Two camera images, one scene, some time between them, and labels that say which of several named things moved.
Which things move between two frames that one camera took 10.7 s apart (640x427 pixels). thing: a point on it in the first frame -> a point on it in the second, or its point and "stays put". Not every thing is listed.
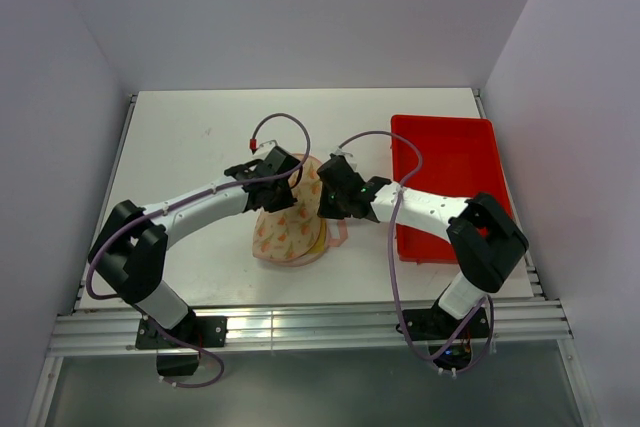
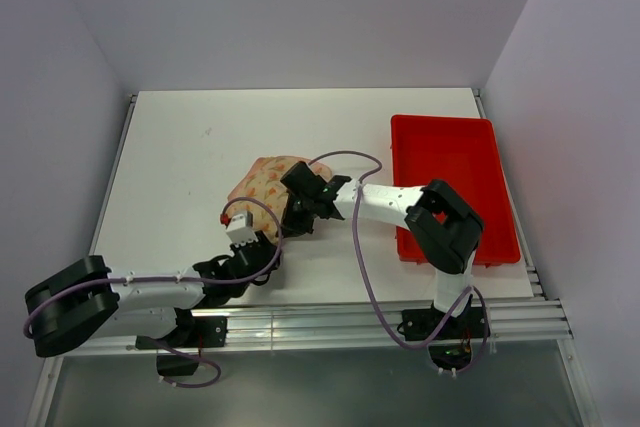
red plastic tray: x=460 y=159 stays put
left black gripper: x=286 y=201 -> x=274 y=250
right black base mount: x=434 y=327 stays put
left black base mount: x=203 y=331 stays put
